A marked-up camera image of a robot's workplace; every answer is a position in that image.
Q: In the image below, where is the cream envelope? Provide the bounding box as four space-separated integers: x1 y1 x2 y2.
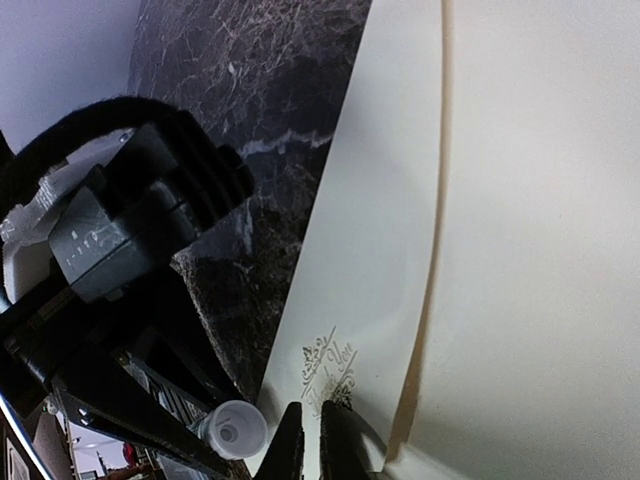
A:
259 1 639 479

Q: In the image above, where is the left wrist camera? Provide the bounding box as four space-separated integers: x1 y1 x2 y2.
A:
1 96 255 304

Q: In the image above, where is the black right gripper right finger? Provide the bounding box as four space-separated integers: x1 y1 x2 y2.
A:
319 400 387 480

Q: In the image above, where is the small glue bottle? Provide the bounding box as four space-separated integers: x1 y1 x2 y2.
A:
188 400 268 460

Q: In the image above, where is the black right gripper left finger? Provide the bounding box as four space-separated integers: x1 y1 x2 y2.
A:
254 402 305 480

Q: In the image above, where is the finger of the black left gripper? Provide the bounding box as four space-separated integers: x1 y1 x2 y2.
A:
120 266 243 412
51 349 233 479

